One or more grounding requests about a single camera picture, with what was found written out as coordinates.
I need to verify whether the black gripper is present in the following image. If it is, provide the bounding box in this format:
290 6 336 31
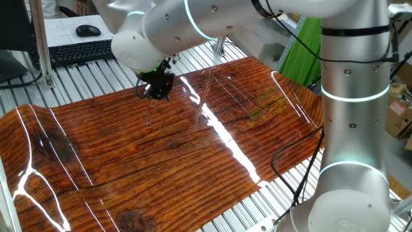
138 61 176 103

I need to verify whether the glossy wood-grain mat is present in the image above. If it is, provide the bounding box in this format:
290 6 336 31
0 56 325 232

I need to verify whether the black keyboard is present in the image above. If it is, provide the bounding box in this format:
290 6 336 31
28 38 115 68

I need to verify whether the black computer mouse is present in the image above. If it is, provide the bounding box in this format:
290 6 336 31
75 24 102 37

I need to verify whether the grey metal cabinet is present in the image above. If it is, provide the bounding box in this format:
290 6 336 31
227 12 306 71

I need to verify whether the white paper sheet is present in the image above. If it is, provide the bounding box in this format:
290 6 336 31
43 14 113 48

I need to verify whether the green cloth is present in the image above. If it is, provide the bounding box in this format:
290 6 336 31
278 17 323 88

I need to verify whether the black computer monitor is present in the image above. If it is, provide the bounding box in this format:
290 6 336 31
0 0 37 83

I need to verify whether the cardboard box with red label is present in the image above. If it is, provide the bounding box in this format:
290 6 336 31
384 92 412 139

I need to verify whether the black camera cable with ferrite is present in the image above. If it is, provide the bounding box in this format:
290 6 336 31
135 77 152 99

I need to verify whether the green flange ring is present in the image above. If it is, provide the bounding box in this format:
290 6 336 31
135 61 164 74

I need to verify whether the metal bracket foot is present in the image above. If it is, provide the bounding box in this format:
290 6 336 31
211 35 228 57

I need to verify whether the aluminium profile post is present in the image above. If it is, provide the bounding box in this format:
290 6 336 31
28 0 56 89

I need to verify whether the black cable from wrist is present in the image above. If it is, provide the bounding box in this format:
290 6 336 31
270 125 326 224

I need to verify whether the black monitor cable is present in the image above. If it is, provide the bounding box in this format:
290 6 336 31
0 70 44 91

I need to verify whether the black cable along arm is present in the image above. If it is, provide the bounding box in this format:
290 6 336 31
250 0 400 64

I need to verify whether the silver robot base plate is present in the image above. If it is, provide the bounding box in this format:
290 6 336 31
253 214 281 232

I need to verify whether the aluminium corner frame bar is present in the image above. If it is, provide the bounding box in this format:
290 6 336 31
0 157 23 232

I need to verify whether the black strap band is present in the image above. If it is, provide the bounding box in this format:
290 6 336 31
321 24 392 37

